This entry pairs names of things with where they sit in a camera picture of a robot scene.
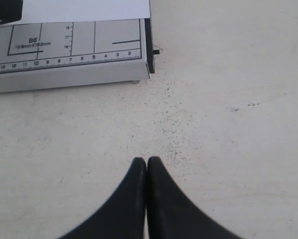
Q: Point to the grey paper cutter base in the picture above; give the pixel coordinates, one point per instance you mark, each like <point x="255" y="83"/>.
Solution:
<point x="67" y="54"/>

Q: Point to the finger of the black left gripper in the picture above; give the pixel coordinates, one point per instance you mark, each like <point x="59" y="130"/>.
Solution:
<point x="10" y="11"/>

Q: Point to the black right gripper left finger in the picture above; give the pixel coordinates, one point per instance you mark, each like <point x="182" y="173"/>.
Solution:
<point x="122" y="216"/>

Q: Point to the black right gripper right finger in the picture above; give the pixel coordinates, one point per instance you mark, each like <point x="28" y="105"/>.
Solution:
<point x="171" y="214"/>

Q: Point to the white paper sheet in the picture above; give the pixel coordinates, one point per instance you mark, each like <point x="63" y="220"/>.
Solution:
<point x="47" y="11"/>

